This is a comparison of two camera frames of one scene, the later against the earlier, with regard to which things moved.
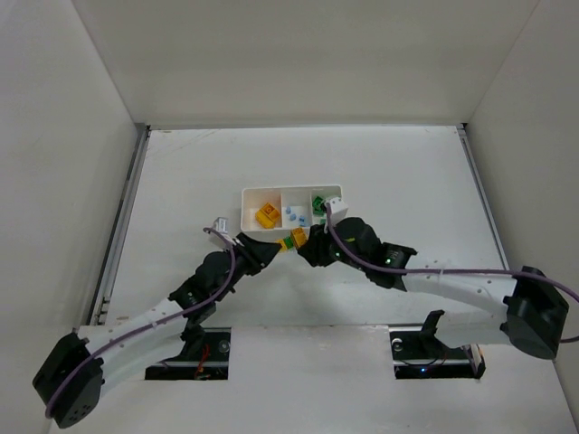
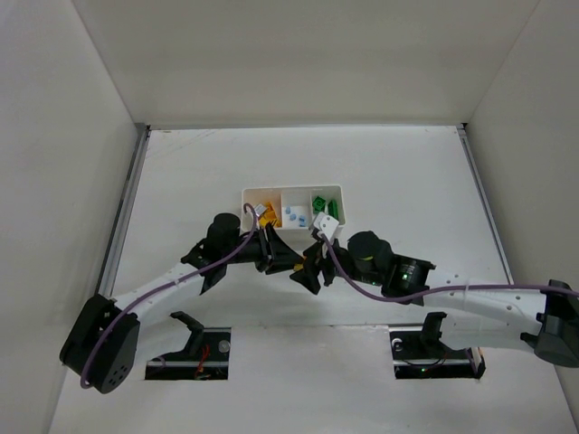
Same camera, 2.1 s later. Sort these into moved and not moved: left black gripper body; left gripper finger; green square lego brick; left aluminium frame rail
Moved: left gripper finger; left black gripper body
Not moved: left aluminium frame rail; green square lego brick
